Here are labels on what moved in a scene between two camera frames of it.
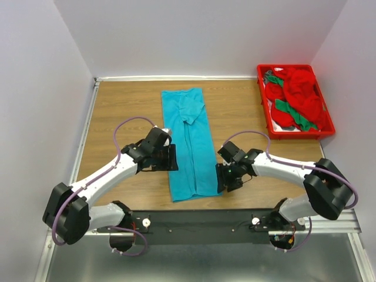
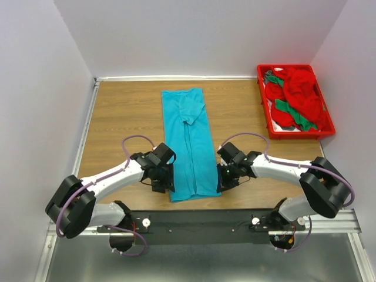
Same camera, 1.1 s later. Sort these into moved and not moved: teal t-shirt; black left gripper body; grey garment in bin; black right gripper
Moved: black left gripper body
Not moved: grey garment in bin; teal t-shirt; black right gripper
